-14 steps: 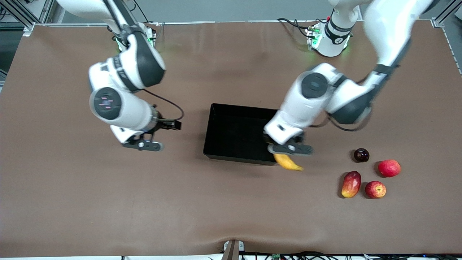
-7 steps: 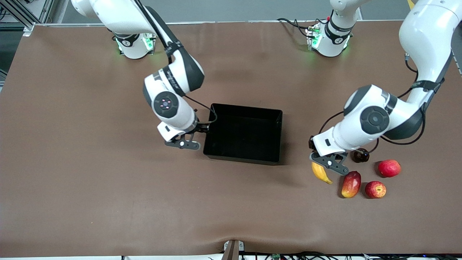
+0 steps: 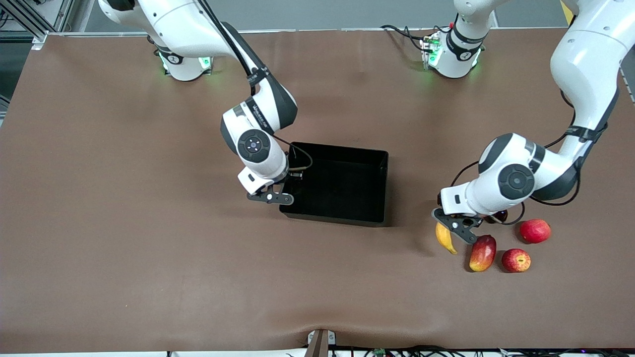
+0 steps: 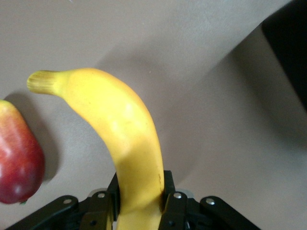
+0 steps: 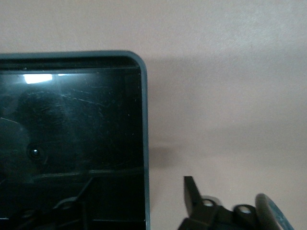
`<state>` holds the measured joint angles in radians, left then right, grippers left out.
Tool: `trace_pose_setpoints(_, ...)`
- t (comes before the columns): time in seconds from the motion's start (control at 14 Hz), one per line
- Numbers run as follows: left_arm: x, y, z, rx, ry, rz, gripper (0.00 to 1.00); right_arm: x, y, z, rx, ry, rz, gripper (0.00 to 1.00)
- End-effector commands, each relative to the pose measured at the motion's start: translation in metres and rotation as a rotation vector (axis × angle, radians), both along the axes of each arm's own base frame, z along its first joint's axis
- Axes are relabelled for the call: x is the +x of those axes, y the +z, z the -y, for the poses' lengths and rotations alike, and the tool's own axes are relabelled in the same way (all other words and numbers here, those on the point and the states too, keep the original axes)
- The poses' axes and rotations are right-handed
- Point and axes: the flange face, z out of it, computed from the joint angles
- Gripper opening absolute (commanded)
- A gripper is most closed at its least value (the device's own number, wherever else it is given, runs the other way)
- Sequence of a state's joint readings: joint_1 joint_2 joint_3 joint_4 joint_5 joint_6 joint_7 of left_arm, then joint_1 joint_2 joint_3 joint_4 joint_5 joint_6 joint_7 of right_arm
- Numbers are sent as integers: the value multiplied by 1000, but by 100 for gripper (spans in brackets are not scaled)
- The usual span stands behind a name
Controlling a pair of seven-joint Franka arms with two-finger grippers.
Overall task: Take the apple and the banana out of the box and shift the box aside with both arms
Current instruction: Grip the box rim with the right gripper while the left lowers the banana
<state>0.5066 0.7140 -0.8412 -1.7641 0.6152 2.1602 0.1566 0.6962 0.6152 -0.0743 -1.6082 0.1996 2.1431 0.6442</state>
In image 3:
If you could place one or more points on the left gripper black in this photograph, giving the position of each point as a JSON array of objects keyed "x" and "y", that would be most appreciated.
[{"x": 492, "y": 216}]

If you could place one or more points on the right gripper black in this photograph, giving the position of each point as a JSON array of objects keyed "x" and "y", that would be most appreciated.
[{"x": 292, "y": 177}]

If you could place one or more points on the yellow banana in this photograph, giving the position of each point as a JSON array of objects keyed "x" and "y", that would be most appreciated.
[{"x": 448, "y": 243}]

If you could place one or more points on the red yellow apple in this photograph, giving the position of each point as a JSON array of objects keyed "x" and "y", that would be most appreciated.
[{"x": 516, "y": 261}]

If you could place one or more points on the black plastic box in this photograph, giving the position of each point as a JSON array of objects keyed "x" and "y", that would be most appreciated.
[{"x": 342, "y": 188}]

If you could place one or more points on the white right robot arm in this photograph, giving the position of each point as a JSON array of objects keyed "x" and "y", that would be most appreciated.
[{"x": 173, "y": 25}]

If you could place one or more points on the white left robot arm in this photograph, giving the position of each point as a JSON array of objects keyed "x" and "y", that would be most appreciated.
[{"x": 585, "y": 59}]

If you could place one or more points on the red yellow mango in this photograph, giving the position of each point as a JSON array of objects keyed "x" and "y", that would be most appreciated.
[{"x": 482, "y": 253}]

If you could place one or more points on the dark purple plum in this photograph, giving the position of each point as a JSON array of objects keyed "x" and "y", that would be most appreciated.
[{"x": 500, "y": 216}]

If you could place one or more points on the brown table mat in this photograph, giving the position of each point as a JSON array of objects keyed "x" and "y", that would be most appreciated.
[{"x": 149, "y": 248}]

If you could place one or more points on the small green circuit board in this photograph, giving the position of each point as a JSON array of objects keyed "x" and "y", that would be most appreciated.
[{"x": 379, "y": 352}]

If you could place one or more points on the metal mat clamp bracket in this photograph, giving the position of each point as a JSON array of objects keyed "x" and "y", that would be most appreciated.
[{"x": 320, "y": 343}]

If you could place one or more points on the silver table edge rail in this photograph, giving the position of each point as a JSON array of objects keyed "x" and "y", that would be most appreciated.
[{"x": 627, "y": 85}]

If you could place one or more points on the aluminium frame strut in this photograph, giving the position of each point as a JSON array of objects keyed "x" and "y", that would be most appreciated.
[{"x": 30, "y": 22}]

